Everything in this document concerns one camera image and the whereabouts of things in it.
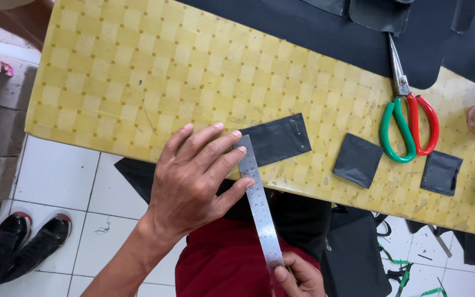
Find person's right hand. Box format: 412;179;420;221
273;252;327;297

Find person's left hand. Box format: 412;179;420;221
139;122;256;245

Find steel ruler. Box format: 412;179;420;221
233;134;286;270

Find long black leather rectangle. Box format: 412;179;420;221
237;112;313;168

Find black bag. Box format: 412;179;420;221
321;205;393;297

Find person's red trousers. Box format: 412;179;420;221
174;218;321;297

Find loose black thread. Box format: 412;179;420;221
94;217;111;236

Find yellow checkered table cover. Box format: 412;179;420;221
24;0;475;241

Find small black leather square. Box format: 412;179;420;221
332;132;385;190

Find black shiny shoe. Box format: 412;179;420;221
0;211;33;291
0;213;73;285

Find black stitched leather pocket piece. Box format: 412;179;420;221
420;150;464;197

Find large black fabric sheet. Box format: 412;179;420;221
175;0;475;90

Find black leather offcut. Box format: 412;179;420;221
299;0;346;17
451;0;475;34
348;0;412;34

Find brown wooden furniture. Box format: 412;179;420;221
0;0;55;52

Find green strap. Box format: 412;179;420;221
378;243;448;297

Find red and green handled scissors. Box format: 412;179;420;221
379;32;440;164

